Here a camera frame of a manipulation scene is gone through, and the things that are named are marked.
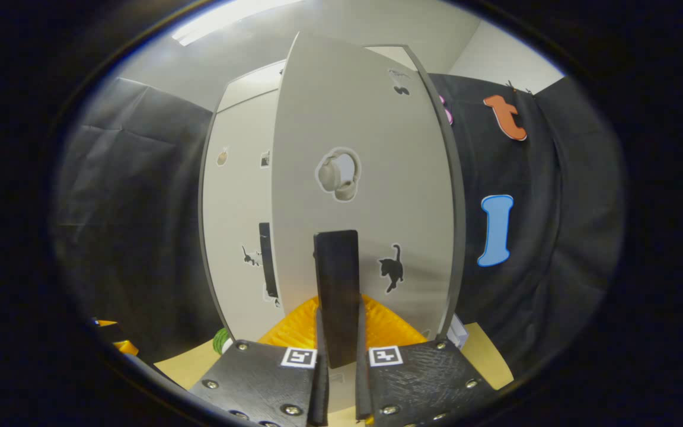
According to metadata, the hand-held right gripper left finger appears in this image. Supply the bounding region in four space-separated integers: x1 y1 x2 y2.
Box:
187 297 330 427

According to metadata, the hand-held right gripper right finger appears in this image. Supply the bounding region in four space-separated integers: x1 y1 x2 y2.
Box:
355 294 499 427

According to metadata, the black door handle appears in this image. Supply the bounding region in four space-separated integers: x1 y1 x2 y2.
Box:
258 222 279 299
314 230 361 369

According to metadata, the white cabinet door camera sticker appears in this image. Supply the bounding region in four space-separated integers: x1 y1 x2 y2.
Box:
199 89 286 343

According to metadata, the white double-door shoe cabinet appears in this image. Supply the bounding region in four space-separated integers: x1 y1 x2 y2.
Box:
198 31 468 416

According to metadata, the white cabinet door headphone sticker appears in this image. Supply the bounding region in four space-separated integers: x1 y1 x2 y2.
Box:
270 31 467 413

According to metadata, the white cabinet drawer front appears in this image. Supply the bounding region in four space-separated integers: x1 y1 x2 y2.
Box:
217 44 422 113

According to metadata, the black backdrop cloth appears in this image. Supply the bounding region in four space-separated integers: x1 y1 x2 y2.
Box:
51 71 624 380

